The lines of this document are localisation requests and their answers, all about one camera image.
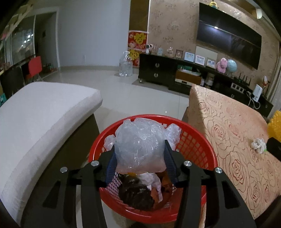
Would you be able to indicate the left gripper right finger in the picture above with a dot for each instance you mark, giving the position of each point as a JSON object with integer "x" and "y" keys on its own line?
{"x": 170, "y": 163}

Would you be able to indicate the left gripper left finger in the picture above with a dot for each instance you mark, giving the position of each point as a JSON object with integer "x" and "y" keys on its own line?
{"x": 111, "y": 167}

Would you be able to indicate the white tissue paper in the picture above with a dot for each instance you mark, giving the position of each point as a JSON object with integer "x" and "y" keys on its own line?
{"x": 151, "y": 180}

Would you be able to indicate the clear plastic bag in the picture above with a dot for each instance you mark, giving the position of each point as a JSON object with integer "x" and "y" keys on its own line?
{"x": 139, "y": 145}

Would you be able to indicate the black plastic bag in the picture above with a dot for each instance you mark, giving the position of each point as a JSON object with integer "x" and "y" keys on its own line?
{"x": 135, "y": 194}

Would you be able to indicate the brown dried leaf wrapper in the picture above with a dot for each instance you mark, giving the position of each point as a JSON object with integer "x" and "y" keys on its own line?
{"x": 166, "y": 190}

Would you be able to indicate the small white crumpled wrapper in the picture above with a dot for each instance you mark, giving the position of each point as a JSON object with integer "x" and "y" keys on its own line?
{"x": 259, "y": 145}

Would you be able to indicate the red plastic mesh basket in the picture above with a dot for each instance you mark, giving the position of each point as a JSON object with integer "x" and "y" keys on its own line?
{"x": 192, "y": 145}

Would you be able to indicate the rose pattern tablecloth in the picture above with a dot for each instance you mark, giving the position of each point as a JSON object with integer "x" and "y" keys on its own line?
{"x": 231, "y": 127}

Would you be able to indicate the beige curtain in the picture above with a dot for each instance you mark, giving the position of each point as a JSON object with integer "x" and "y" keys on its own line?
{"x": 273, "y": 94}

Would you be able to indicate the white box device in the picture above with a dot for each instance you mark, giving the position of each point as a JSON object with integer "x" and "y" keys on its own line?
{"x": 256, "y": 93}

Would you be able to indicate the white power strip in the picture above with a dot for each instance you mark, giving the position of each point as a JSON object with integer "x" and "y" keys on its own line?
{"x": 237, "y": 88}

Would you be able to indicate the black wifi router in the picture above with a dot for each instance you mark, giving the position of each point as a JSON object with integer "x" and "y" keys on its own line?
{"x": 243, "y": 80}

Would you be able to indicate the black TV cabinet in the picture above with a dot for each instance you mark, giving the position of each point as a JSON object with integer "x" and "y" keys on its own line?
{"x": 178, "y": 76}

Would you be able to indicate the light blue globe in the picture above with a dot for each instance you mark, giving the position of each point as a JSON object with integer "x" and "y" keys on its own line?
{"x": 231, "y": 67}

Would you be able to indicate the white sofa cushion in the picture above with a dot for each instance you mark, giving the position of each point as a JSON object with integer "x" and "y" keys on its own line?
{"x": 35, "y": 122}

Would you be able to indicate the pink plush toy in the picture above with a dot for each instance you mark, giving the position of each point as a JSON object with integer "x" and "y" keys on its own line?
{"x": 222, "y": 65}

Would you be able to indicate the large clear water bottle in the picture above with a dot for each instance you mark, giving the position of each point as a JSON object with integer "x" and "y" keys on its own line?
{"x": 125, "y": 65}

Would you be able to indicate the framed picture white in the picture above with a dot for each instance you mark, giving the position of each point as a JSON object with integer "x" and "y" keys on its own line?
{"x": 200, "y": 60}

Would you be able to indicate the framed picture small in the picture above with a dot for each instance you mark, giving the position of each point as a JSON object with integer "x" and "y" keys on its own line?
{"x": 211, "y": 63}

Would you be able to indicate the framed picture blue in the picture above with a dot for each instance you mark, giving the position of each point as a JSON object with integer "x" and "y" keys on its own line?
{"x": 189, "y": 57}

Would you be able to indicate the red chair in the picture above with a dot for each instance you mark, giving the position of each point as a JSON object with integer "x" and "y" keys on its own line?
{"x": 35, "y": 67}

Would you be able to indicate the red festive wall poster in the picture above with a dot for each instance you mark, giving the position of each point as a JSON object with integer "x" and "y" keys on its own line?
{"x": 137, "y": 41}

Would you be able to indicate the wall mounted black television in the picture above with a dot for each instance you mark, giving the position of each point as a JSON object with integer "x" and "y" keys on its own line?
{"x": 226, "y": 33}

